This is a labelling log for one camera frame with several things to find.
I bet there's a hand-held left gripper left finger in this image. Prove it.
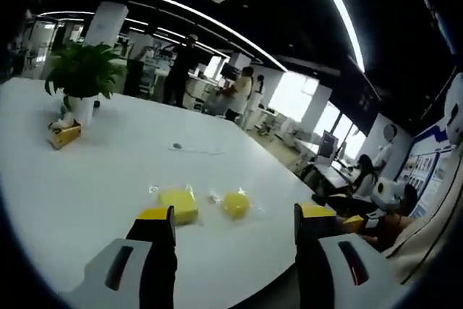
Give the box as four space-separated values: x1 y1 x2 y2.
58 205 179 309

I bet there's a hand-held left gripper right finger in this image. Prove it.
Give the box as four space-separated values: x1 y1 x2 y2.
293 203 403 309

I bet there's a square yellow silicone block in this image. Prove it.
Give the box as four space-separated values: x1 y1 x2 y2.
158 186 200 226

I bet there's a round yellow silicone block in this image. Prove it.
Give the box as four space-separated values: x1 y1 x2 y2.
222 190 251 221

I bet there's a white office desk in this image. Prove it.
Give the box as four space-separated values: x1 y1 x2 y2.
311 158 359 191

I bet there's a yellow square packaged sponge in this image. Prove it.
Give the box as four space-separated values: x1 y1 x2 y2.
148 182 204 227

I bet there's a computer monitor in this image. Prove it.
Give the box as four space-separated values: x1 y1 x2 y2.
317 130 339 161

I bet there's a yellow tissue box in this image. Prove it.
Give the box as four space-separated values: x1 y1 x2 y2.
47 119 82 151

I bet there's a white plant pot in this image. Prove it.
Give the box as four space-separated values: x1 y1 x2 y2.
66 94 99 126

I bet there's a long ceiling light strip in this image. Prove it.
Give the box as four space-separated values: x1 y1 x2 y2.
101 0 289 72
307 0 366 73

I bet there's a green potted plant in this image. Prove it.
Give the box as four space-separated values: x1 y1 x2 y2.
44 41 127 101

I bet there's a white square column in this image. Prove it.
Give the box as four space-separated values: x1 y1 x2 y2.
85 0 129 49

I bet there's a blue and white wall poster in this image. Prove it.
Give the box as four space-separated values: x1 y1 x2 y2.
394 119 457 220

